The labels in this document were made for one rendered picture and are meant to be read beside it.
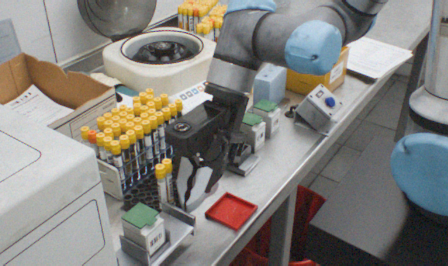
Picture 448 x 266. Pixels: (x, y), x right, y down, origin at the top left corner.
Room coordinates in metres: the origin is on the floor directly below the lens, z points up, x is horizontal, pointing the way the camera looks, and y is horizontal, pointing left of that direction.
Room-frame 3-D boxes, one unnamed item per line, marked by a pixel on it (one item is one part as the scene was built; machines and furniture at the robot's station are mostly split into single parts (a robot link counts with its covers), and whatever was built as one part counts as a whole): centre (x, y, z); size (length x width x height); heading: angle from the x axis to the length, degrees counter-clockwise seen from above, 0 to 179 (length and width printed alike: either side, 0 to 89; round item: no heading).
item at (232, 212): (0.61, -0.01, 0.88); 0.07 x 0.07 x 0.01; 55
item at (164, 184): (0.67, 0.10, 0.93); 0.17 x 0.09 x 0.11; 146
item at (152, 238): (0.49, 0.12, 0.95); 0.05 x 0.04 x 0.06; 55
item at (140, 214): (0.49, 0.12, 0.98); 0.05 x 0.04 x 0.01; 55
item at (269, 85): (0.96, -0.11, 0.92); 0.10 x 0.07 x 0.10; 152
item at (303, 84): (1.09, -0.23, 0.92); 0.13 x 0.13 x 0.10; 53
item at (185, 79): (1.04, 0.14, 0.94); 0.30 x 0.24 x 0.12; 46
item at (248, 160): (0.76, -0.02, 0.89); 0.09 x 0.05 x 0.04; 58
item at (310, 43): (0.65, -0.12, 1.18); 0.11 x 0.11 x 0.08; 47
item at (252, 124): (0.81, -0.06, 0.91); 0.05 x 0.04 x 0.07; 55
